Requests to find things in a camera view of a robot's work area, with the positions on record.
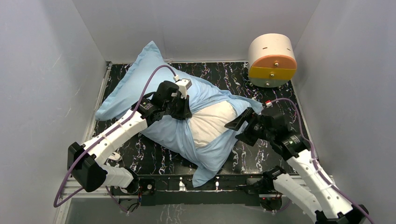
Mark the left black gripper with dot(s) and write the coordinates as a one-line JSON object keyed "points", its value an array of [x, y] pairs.
{"points": [[180, 109]]}

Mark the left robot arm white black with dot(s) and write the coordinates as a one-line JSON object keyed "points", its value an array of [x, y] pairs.
{"points": [[87, 161]]}

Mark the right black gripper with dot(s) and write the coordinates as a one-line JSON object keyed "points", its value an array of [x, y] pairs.
{"points": [[249, 115]]}

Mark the cylindrical beige drawer box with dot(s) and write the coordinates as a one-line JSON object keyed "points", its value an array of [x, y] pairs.
{"points": [[271, 61]]}

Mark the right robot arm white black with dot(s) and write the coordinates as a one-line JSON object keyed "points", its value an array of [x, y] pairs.
{"points": [[319, 200]]}

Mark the white pillow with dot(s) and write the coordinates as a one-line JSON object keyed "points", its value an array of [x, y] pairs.
{"points": [[208, 123]]}

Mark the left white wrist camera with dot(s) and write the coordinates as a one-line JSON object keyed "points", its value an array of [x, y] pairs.
{"points": [[183, 85]]}

